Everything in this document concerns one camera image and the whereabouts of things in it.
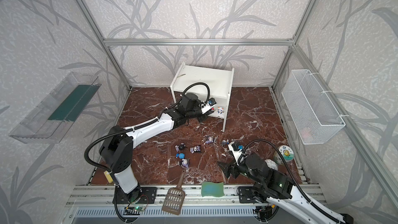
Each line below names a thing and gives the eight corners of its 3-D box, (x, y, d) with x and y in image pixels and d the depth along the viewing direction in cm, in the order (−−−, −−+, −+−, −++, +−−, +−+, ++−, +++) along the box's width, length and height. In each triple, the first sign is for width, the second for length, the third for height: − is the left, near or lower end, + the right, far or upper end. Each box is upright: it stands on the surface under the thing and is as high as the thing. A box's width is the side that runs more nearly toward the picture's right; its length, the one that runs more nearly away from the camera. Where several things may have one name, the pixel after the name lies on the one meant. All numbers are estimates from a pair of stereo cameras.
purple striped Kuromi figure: (179, 168, 83) (179, 166, 82) (180, 159, 86) (180, 157, 85) (188, 168, 83) (188, 166, 82) (189, 159, 86) (189, 157, 85)
